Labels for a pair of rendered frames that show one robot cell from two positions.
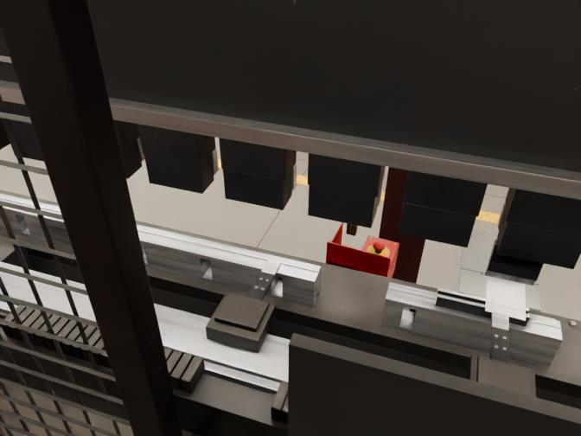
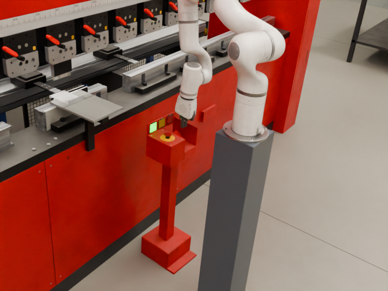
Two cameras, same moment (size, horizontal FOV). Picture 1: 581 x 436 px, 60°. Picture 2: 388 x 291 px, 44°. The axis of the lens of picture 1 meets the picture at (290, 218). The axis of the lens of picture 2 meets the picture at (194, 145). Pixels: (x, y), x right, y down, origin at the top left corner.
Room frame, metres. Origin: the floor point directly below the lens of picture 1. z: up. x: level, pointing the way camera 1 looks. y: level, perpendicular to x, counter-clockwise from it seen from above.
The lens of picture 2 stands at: (1.86, -2.22, 1.94)
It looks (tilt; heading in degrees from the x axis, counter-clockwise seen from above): 30 degrees down; 104
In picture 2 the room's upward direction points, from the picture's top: 5 degrees clockwise
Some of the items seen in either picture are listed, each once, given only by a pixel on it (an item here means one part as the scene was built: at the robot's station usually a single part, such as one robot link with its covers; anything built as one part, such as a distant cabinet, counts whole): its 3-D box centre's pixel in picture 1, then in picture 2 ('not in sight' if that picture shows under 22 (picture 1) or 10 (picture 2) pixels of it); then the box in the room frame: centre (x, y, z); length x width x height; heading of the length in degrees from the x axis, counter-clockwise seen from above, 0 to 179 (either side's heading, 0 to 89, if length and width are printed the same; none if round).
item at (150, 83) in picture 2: not in sight; (156, 82); (1.05, 0.08, 0.89); 0.30 x 0.05 x 0.03; 72
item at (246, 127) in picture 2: not in sight; (248, 111); (1.64, -0.47, 1.09); 0.19 x 0.19 x 0.18
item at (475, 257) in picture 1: (499, 266); (86, 105); (0.94, -0.52, 1.00); 0.26 x 0.18 x 0.01; 162
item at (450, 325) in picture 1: (466, 323); (73, 105); (0.82, -0.42, 0.92); 0.39 x 0.06 x 0.10; 72
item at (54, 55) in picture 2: (545, 216); (55, 40); (0.80, -0.50, 1.26); 0.15 x 0.09 x 0.17; 72
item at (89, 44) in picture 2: (441, 197); (89, 30); (0.86, -0.31, 1.26); 0.15 x 0.09 x 0.17; 72
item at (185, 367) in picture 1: (100, 346); not in sight; (0.66, 0.38, 1.02); 0.44 x 0.06 x 0.04; 72
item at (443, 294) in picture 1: (481, 306); (69, 94); (0.81, -0.44, 0.99); 0.20 x 0.03 x 0.03; 72
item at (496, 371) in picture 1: (501, 357); (38, 82); (0.65, -0.43, 1.01); 0.26 x 0.12 x 0.05; 162
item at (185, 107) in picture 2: not in sight; (186, 104); (1.31, -0.20, 0.94); 0.10 x 0.07 x 0.11; 158
